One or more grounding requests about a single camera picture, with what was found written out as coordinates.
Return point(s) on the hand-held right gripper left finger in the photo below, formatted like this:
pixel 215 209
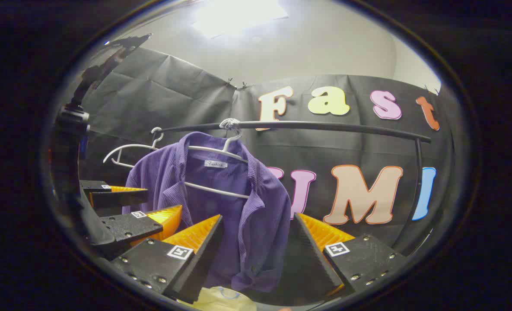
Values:
pixel 206 255

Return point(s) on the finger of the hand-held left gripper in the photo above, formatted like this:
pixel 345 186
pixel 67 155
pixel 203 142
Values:
pixel 130 226
pixel 117 198

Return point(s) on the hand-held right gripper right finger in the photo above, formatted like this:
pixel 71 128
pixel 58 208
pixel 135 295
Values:
pixel 316 255

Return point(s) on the purple ribbed shirt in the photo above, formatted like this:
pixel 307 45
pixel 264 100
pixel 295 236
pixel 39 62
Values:
pixel 256 224

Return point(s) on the empty white hanger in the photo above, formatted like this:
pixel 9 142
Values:
pixel 130 146

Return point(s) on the white hanger with shirt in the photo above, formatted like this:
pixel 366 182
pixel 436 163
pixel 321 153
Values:
pixel 214 189

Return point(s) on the black backdrop cloth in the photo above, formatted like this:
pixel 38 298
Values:
pixel 173 99

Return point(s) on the black clothes rail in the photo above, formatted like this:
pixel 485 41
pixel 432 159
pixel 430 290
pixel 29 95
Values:
pixel 325 125

